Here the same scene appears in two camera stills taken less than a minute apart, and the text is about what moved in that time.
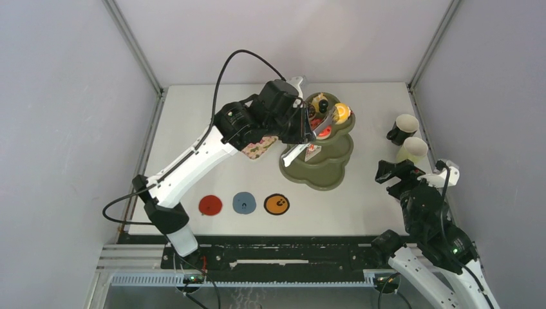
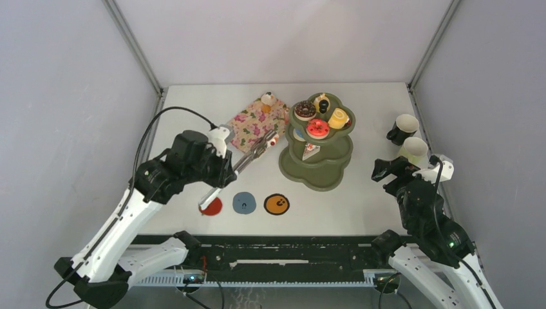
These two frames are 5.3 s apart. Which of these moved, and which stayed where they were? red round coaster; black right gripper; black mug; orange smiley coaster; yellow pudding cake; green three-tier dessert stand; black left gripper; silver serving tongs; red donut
Moved: black left gripper; yellow pudding cake; silver serving tongs
Stayed: red round coaster; green three-tier dessert stand; black mug; orange smiley coaster; red donut; black right gripper
